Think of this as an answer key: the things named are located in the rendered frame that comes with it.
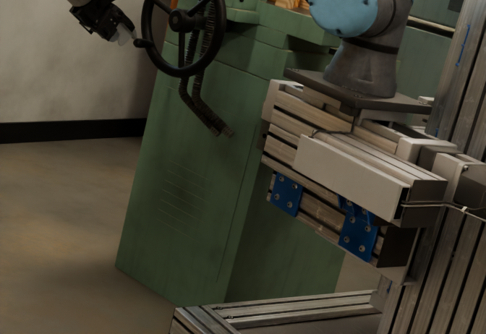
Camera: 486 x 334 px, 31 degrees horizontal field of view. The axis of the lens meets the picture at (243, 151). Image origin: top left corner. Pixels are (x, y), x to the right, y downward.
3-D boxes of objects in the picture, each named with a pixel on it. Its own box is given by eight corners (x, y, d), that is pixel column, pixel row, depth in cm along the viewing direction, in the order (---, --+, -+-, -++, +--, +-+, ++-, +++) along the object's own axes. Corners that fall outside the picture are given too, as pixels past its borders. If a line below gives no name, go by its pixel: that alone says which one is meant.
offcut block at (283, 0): (274, 5, 229) (278, -9, 228) (282, 6, 232) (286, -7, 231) (284, 8, 227) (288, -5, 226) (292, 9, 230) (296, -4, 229)
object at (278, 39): (175, 11, 250) (178, -2, 249) (223, 17, 266) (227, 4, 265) (282, 49, 226) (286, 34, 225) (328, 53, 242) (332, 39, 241)
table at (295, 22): (132, -13, 247) (137, -35, 246) (205, -2, 271) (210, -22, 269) (299, 43, 211) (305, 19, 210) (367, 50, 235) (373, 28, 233)
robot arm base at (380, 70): (409, 100, 180) (423, 53, 178) (358, 94, 171) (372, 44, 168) (359, 79, 191) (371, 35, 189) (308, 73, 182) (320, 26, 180)
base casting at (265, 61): (163, 40, 254) (169, 9, 251) (283, 50, 298) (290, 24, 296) (280, 85, 227) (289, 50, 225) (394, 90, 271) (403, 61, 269)
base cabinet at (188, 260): (111, 265, 270) (160, 40, 253) (233, 243, 315) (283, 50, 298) (215, 332, 244) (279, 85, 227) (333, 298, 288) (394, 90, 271)
